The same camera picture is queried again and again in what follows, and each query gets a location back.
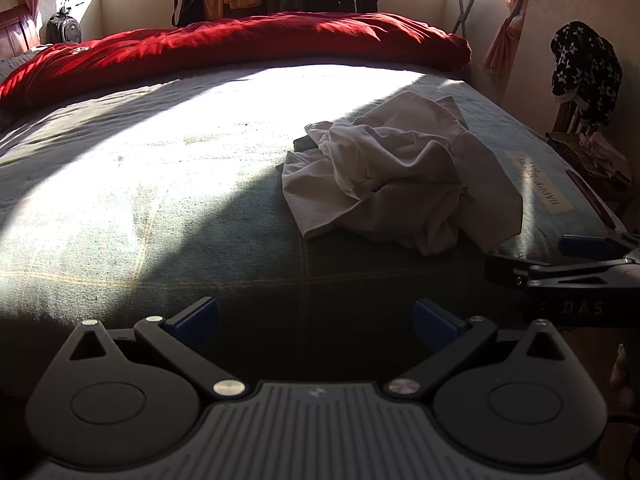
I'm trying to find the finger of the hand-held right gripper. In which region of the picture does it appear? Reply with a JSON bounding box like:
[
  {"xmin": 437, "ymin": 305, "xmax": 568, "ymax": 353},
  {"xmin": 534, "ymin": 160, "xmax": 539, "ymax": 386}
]
[
  {"xmin": 484, "ymin": 255, "xmax": 640, "ymax": 290},
  {"xmin": 558, "ymin": 234, "xmax": 640, "ymax": 260}
]

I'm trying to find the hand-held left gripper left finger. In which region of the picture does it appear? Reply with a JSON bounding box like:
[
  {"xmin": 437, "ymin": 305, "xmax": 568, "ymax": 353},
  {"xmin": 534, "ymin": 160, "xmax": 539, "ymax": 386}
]
[{"xmin": 67, "ymin": 296, "xmax": 246, "ymax": 401}]

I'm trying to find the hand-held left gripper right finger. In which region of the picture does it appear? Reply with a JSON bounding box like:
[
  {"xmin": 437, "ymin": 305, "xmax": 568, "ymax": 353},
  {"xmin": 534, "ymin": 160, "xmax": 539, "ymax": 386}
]
[{"xmin": 382, "ymin": 298, "xmax": 576, "ymax": 401}]

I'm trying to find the white printed t-shirt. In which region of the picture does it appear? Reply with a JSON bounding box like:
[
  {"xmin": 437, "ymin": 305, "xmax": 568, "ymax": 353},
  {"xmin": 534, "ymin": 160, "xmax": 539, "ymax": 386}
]
[{"xmin": 282, "ymin": 91, "xmax": 524, "ymax": 257}]

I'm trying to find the black shoulder bag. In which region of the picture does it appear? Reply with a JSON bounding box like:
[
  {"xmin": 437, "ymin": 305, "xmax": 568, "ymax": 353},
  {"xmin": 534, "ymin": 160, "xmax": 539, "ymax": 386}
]
[{"xmin": 171, "ymin": 0, "xmax": 205, "ymax": 28}]

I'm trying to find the pile of folded clothes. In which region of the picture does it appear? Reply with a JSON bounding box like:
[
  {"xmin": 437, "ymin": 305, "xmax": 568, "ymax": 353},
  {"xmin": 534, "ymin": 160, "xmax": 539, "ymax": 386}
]
[{"xmin": 546, "ymin": 131, "xmax": 633, "ymax": 187}]

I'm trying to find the person's right hand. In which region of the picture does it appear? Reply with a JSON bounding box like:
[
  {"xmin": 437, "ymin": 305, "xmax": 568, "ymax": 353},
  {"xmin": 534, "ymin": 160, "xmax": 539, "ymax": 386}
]
[{"xmin": 607, "ymin": 342, "xmax": 633, "ymax": 403}]

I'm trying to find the wooden chair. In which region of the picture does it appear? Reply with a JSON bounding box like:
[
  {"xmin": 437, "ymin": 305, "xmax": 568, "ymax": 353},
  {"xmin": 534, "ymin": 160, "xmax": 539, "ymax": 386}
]
[{"xmin": 547, "ymin": 95, "xmax": 632, "ymax": 216}]

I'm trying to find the green plaid bedspread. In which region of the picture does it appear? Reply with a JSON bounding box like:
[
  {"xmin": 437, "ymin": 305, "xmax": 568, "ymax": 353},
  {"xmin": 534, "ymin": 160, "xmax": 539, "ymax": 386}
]
[{"xmin": 0, "ymin": 62, "xmax": 621, "ymax": 396}]

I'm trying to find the black star-print garment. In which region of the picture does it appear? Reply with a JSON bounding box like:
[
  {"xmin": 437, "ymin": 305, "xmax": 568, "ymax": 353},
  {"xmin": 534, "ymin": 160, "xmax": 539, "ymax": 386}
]
[{"xmin": 551, "ymin": 21, "xmax": 624, "ymax": 128}]

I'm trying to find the red duvet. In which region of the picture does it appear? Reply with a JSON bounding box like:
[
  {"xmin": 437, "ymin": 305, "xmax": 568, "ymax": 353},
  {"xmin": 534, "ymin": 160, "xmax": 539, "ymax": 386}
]
[{"xmin": 0, "ymin": 11, "xmax": 473, "ymax": 111}]

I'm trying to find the grey pillow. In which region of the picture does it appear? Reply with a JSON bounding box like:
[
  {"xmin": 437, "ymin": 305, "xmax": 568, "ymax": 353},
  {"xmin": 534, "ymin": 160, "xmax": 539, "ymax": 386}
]
[{"xmin": 0, "ymin": 46, "xmax": 43, "ymax": 86}]

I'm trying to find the grey backpack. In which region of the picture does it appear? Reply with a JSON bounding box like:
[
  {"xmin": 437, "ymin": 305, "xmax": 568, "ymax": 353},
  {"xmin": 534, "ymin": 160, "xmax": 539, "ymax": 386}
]
[{"xmin": 46, "ymin": 6, "xmax": 82, "ymax": 44}]

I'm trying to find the wooden headboard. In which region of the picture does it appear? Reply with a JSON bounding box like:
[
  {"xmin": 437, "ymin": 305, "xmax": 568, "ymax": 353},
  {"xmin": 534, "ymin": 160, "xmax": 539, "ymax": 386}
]
[{"xmin": 0, "ymin": 4, "xmax": 42, "ymax": 61}]

